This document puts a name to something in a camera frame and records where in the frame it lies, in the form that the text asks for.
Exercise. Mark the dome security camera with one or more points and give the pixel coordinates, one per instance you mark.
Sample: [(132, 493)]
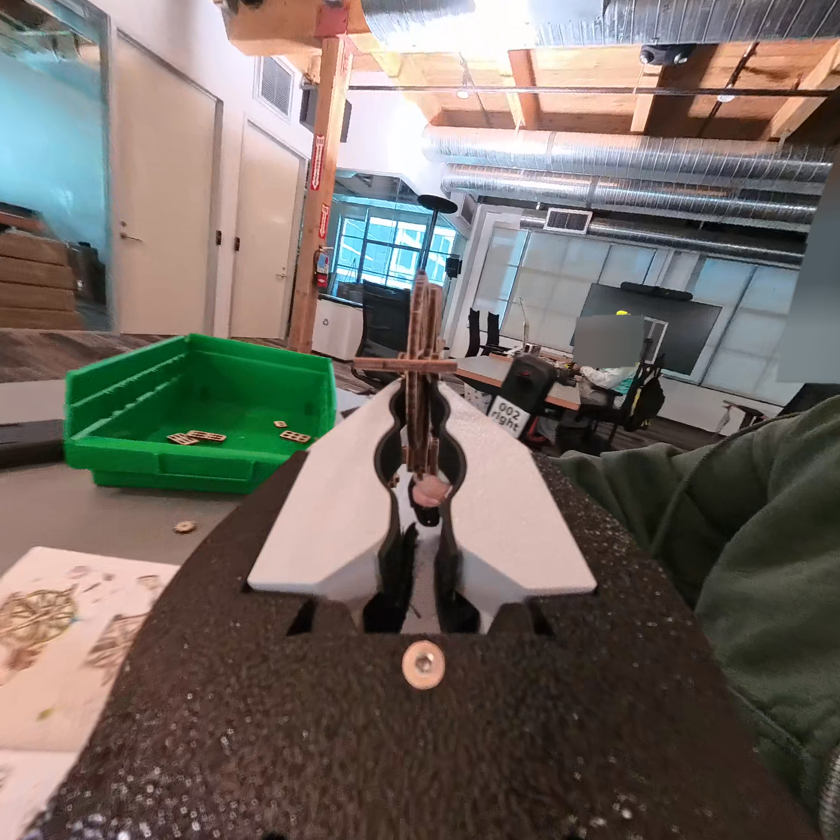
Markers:
[(666, 54)]

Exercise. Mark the stack of cardboard boxes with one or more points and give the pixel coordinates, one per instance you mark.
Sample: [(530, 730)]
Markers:
[(33, 282)]

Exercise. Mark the black wall speaker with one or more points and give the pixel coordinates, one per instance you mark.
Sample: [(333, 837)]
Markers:
[(307, 108)]

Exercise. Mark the black video bar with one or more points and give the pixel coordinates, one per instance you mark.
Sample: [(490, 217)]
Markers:
[(656, 291)]

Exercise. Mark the wide white door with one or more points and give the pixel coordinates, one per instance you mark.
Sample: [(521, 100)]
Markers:
[(164, 197)]

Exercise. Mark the wooden support post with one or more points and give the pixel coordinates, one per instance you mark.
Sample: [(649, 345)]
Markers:
[(321, 197)]

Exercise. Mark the wall television screen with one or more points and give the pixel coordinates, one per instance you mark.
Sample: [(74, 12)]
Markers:
[(689, 334)]

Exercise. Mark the large silver air duct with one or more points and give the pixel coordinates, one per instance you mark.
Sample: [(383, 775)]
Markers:
[(656, 19)]

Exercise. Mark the black floor lamp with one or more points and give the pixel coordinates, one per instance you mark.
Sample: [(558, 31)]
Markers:
[(436, 202)]

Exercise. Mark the green plastic bin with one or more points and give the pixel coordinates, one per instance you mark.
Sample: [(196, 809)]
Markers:
[(197, 394)]

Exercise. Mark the puzzle instruction booklet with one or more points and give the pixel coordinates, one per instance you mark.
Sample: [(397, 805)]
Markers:
[(59, 656)]

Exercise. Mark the narrow white door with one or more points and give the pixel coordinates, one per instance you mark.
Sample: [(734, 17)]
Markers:
[(266, 229)]

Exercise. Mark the wooden wheel assembly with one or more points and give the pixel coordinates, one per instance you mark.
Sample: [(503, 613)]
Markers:
[(423, 315)]

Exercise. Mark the black mesh office chair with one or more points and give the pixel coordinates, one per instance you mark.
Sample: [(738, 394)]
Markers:
[(384, 321)]

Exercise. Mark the black backpack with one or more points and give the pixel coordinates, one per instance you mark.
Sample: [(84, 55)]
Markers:
[(646, 400)]

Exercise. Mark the wooden cabin piece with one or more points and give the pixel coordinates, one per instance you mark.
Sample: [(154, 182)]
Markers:
[(377, 365)]

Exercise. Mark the black speaker on stand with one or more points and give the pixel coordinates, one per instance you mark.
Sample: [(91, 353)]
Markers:
[(453, 266)]

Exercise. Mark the small wooden gear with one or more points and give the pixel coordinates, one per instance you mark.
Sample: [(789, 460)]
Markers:
[(186, 526)]

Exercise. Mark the person's right forearm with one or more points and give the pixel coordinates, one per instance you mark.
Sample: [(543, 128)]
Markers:
[(722, 558)]

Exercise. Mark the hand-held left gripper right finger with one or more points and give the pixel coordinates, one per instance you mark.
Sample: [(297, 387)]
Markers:
[(518, 525)]

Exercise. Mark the meeting room table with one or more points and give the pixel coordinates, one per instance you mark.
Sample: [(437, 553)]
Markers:
[(479, 369)]

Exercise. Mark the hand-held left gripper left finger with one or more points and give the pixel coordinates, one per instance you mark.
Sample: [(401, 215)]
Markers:
[(321, 525)]

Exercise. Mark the wall vent grille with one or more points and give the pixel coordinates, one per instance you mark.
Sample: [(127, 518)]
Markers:
[(274, 85)]

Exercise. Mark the black meeting chair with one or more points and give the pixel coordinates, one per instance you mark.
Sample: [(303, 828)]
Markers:
[(492, 331), (476, 331)]

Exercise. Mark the small duct vent grille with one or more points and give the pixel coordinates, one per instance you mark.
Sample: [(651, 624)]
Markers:
[(568, 220)]

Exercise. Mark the person's right hand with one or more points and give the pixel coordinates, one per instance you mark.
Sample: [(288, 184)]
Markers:
[(430, 492)]

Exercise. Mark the red fire extinguisher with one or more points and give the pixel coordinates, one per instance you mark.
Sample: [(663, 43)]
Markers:
[(321, 266)]

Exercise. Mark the white recycling cabinet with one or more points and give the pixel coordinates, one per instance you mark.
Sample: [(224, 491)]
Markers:
[(338, 328)]

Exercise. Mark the black flat pouch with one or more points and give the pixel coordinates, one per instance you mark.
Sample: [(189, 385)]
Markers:
[(26, 446)]

